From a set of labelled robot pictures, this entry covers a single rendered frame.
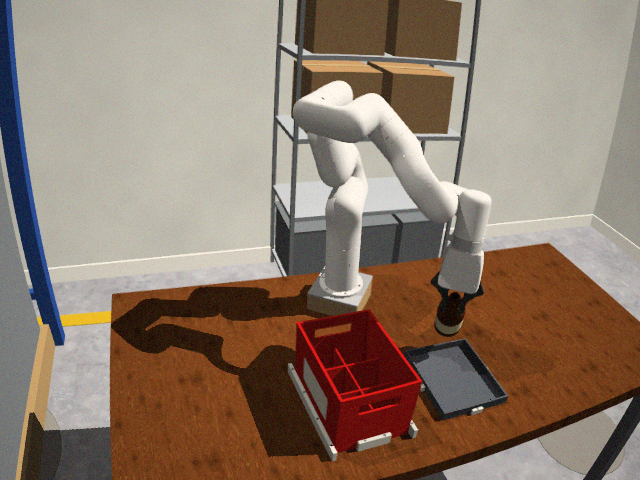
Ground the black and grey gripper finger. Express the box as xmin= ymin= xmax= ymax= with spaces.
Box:
xmin=431 ymin=272 xmax=449 ymax=314
xmin=457 ymin=280 xmax=484 ymax=317

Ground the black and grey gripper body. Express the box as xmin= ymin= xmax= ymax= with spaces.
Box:
xmin=438 ymin=244 xmax=484 ymax=294

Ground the red crate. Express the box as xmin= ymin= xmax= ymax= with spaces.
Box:
xmin=295 ymin=315 xmax=422 ymax=453

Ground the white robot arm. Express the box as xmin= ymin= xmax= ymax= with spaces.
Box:
xmin=293 ymin=81 xmax=491 ymax=298

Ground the brown bottle with cream label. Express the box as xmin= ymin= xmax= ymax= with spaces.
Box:
xmin=434 ymin=292 xmax=466 ymax=337

